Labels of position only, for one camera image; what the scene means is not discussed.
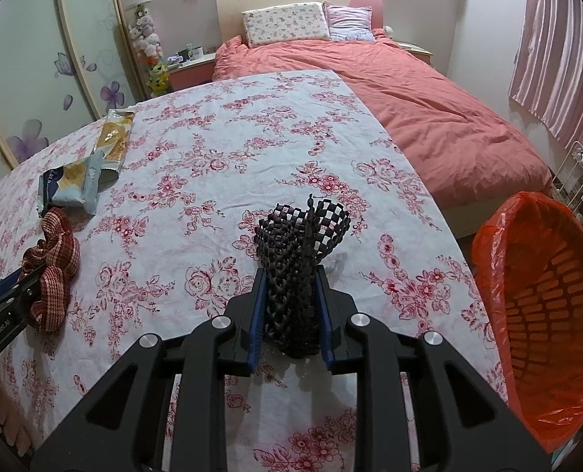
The striped pink pillow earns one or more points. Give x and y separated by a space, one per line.
349 23

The pink striped curtain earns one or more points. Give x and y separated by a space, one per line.
548 78

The person's left hand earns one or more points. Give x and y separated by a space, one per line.
12 426

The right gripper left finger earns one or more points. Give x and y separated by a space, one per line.
161 406

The pink bed duvet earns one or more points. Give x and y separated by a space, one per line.
463 151

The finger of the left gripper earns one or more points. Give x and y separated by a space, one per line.
21 287

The pink nightstand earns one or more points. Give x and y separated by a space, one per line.
417 51
193 73

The right pink nightstand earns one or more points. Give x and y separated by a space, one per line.
417 51

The orange trash basket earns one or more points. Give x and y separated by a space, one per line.
529 272

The glass floral wardrobe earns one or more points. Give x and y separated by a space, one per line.
63 64

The dark blue snack wrapper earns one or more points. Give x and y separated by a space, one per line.
113 142

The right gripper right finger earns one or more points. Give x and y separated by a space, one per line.
418 400

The white wire rack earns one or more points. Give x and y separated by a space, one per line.
568 179

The red plaid scrunchie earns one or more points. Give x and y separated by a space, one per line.
58 255

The floral white pillow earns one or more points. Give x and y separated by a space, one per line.
285 23

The black woven mat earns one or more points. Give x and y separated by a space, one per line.
290 244

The left pink nightstand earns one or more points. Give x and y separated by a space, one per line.
193 73

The green plush toy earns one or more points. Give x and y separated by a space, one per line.
158 81

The blue wet wipes pack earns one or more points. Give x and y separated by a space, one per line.
73 185

